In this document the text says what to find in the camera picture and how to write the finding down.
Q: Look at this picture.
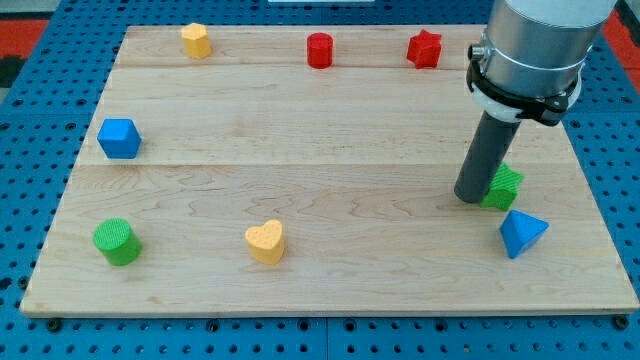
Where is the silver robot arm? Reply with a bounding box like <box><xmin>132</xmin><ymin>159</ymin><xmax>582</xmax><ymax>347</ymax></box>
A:
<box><xmin>467</xmin><ymin>0</ymin><xmax>616</xmax><ymax>126</ymax></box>

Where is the yellow heart block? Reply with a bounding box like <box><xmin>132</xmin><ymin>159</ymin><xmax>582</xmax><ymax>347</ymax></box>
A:
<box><xmin>245</xmin><ymin>219</ymin><xmax>285</xmax><ymax>265</ymax></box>

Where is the wooden board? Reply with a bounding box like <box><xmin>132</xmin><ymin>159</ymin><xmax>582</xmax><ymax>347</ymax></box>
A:
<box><xmin>21</xmin><ymin>25</ymin><xmax>639</xmax><ymax>318</ymax></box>

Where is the red cylinder block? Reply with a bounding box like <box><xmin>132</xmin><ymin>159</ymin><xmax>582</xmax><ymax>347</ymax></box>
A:
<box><xmin>306</xmin><ymin>32</ymin><xmax>333</xmax><ymax>69</ymax></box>

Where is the red star block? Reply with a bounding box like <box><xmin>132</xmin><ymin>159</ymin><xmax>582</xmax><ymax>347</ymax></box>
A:
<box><xmin>406</xmin><ymin>29</ymin><xmax>442</xmax><ymax>69</ymax></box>

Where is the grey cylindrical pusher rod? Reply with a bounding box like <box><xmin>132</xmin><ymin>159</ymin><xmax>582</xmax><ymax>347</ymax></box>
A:
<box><xmin>454</xmin><ymin>112</ymin><xmax>520</xmax><ymax>203</ymax></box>

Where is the green star block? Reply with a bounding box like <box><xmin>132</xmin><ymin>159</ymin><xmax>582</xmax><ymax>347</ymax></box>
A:
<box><xmin>480</xmin><ymin>163</ymin><xmax>524</xmax><ymax>211</ymax></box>

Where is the yellow hexagon block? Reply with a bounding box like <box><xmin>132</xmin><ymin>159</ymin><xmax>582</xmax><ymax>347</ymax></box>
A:
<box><xmin>181</xmin><ymin>23</ymin><xmax>212</xmax><ymax>59</ymax></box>

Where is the blue triangular block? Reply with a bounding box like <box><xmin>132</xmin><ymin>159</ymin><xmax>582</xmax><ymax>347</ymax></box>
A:
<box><xmin>499</xmin><ymin>210</ymin><xmax>549</xmax><ymax>259</ymax></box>

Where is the blue cube block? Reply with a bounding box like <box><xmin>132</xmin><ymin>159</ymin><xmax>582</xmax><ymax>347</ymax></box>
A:
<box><xmin>97</xmin><ymin>118</ymin><xmax>142</xmax><ymax>159</ymax></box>

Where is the green cylinder block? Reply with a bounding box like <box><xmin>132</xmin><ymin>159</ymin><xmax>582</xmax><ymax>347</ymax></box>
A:
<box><xmin>93</xmin><ymin>218</ymin><xmax>142</xmax><ymax>266</ymax></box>

